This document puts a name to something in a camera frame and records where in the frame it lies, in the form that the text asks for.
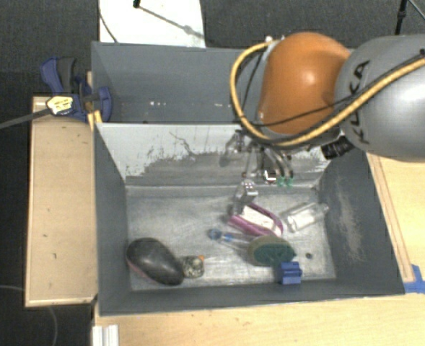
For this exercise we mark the black cylinder on white bracket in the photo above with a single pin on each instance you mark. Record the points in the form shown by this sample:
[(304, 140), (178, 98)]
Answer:
[(336, 149)]

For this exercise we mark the speckled grey ball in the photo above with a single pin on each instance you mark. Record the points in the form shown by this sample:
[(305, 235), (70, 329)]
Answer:
[(193, 267)]

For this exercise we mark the clear glass bottle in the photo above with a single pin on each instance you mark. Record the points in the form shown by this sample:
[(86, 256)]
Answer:
[(304, 216)]

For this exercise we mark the grey metal bin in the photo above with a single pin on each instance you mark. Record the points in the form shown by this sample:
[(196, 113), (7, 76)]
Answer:
[(169, 85)]

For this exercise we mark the clear tube with blue tip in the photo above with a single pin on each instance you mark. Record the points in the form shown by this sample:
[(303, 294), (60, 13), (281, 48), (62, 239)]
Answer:
[(226, 237)]

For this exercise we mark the purple and white packet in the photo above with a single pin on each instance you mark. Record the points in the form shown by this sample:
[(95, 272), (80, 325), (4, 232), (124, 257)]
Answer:
[(257, 219)]

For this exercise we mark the pale wood flat board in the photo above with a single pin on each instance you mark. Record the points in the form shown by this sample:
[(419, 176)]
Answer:
[(62, 207)]

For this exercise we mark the green and tan oval sponge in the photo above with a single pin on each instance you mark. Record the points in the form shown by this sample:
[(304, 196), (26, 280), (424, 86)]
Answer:
[(270, 251)]

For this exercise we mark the blue toy block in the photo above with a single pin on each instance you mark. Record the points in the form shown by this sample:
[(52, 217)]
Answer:
[(289, 273)]

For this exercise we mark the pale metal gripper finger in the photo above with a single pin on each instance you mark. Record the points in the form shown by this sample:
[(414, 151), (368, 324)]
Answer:
[(230, 150), (244, 197)]

